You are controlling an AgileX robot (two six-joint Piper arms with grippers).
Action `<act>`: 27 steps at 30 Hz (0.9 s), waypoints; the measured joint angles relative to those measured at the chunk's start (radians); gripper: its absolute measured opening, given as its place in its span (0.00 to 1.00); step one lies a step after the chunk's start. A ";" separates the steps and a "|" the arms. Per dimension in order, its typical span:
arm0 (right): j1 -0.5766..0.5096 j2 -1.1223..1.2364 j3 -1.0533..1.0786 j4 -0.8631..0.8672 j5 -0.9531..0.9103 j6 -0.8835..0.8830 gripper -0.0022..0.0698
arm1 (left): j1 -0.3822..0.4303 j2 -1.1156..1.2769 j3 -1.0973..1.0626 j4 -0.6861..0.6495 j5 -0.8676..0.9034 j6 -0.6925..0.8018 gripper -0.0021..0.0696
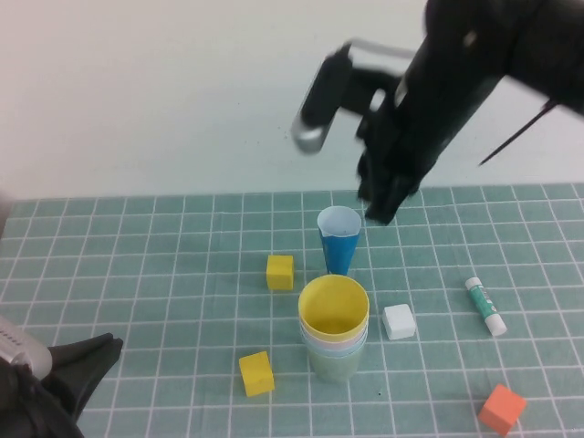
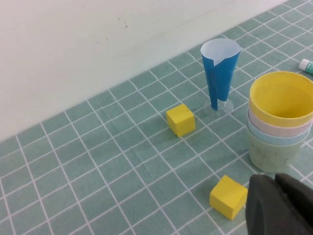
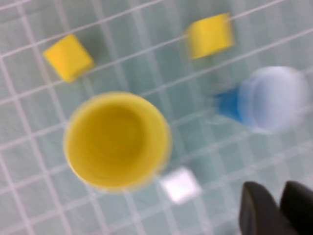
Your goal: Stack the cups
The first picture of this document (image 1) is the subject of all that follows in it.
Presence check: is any yellow foam cube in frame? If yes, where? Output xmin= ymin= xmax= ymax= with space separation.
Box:
xmin=238 ymin=350 xmax=276 ymax=398
xmin=266 ymin=254 xmax=296 ymax=291

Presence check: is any yellow plastic cup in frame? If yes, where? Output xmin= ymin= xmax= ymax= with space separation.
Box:
xmin=297 ymin=274 xmax=370 ymax=346

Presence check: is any white foam cube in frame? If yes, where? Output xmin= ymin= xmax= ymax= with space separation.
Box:
xmin=382 ymin=303 xmax=417 ymax=341

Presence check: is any orange foam cube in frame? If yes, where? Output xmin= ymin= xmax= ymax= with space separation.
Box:
xmin=478 ymin=382 xmax=527 ymax=436

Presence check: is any light blue plastic cup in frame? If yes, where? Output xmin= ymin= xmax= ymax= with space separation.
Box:
xmin=303 ymin=339 xmax=368 ymax=360

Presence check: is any green plastic cup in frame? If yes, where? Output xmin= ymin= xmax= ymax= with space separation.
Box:
xmin=306 ymin=344 xmax=366 ymax=385

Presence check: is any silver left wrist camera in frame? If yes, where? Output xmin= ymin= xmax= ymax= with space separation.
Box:
xmin=0 ymin=314 xmax=53 ymax=381

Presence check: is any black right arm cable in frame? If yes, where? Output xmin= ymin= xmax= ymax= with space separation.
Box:
xmin=477 ymin=98 xmax=557 ymax=168

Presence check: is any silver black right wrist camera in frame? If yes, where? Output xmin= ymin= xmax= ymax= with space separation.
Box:
xmin=291 ymin=43 xmax=356 ymax=155

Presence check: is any green white glue stick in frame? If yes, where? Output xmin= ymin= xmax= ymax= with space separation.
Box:
xmin=464 ymin=276 xmax=508 ymax=338

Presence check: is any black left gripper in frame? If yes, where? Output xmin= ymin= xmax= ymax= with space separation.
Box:
xmin=0 ymin=332 xmax=124 ymax=438

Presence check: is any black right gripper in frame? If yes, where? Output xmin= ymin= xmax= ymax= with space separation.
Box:
xmin=355 ymin=34 xmax=504 ymax=225

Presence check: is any pink plastic cup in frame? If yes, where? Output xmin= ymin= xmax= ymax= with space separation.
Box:
xmin=300 ymin=326 xmax=369 ymax=353

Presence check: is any blue paper cone cup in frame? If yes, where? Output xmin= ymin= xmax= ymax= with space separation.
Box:
xmin=318 ymin=205 xmax=362 ymax=277

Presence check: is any green checked tablecloth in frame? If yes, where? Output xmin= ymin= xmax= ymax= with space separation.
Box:
xmin=0 ymin=182 xmax=584 ymax=438

